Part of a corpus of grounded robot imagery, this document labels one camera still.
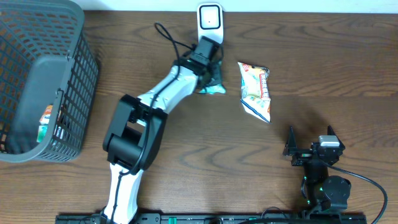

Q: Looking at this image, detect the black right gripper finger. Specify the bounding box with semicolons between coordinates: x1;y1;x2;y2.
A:
283;126;298;156
326;125;345;149

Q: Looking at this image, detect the teal snack packet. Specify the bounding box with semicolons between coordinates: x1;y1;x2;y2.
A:
199;62;226;95

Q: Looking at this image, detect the yellow snack bag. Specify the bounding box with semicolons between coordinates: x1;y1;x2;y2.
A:
238;62;271;123

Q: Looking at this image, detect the orange tissue pack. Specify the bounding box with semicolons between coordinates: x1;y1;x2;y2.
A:
39;105;53;125

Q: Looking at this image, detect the teal tissue pack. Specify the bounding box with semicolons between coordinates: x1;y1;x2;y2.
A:
37;124;48;143

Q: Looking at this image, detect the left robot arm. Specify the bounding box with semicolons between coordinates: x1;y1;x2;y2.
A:
102;57;222;223

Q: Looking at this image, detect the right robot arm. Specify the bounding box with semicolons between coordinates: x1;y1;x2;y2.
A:
283;126;351;218

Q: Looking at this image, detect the dark grey plastic basket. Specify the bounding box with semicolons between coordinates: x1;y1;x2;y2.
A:
1;1;99;163

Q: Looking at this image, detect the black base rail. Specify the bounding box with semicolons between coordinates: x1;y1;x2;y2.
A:
55;212;367;224

